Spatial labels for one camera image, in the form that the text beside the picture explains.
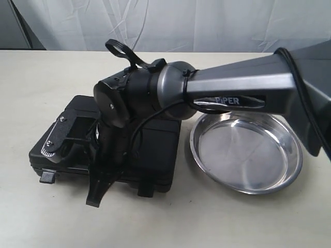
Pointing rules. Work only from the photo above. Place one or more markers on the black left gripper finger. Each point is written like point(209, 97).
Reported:
point(99, 183)

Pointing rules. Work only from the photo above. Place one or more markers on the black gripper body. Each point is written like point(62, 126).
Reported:
point(112, 148)

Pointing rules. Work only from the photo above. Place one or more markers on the black plastic tool case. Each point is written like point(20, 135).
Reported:
point(152, 170)

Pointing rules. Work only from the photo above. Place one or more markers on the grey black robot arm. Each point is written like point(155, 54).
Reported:
point(293, 84)

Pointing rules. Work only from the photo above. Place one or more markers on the round stainless steel tray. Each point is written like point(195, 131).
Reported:
point(251, 153)

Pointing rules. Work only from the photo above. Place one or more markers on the white backdrop curtain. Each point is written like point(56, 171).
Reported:
point(178, 26)

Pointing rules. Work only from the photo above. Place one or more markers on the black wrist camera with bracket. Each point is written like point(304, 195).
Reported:
point(71, 140)

